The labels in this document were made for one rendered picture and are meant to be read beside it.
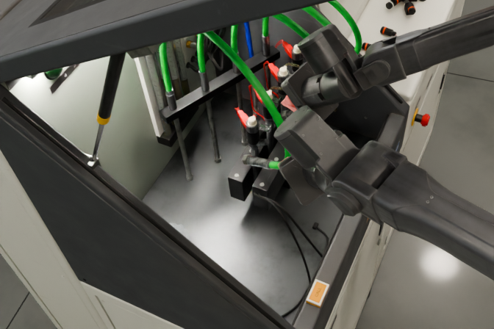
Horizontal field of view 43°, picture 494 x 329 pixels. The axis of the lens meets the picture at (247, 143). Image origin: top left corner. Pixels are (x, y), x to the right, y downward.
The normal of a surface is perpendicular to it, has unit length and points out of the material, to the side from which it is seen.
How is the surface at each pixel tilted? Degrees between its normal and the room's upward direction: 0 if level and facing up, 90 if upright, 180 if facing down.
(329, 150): 43
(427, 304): 0
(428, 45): 58
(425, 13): 0
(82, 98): 90
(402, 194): 18
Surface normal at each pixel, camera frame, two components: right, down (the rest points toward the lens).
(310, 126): 0.24, -0.07
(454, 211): -0.38, -0.58
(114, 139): 0.90, 0.30
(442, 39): -0.22, 0.36
